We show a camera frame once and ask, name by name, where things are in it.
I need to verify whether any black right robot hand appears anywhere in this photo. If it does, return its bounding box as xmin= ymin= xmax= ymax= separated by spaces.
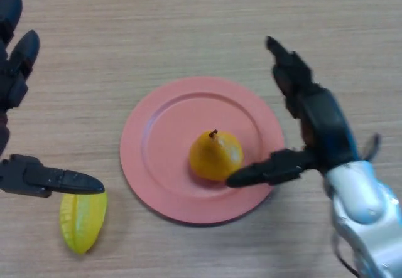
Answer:
xmin=225 ymin=35 xmax=362 ymax=188

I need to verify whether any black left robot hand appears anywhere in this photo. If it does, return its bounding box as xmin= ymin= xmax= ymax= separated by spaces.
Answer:
xmin=0 ymin=0 xmax=106 ymax=199

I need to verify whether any yellow pear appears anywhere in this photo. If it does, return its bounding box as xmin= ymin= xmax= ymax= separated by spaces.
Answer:
xmin=188 ymin=129 xmax=245 ymax=182

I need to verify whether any pink round plate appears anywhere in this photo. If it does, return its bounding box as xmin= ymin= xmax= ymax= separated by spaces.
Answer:
xmin=119 ymin=76 xmax=286 ymax=227

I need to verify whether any yellow green starfruit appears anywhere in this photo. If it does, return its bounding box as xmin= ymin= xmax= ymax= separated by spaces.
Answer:
xmin=59 ymin=191 xmax=108 ymax=255

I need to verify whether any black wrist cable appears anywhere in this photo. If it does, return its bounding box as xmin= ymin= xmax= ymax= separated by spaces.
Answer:
xmin=362 ymin=132 xmax=383 ymax=162

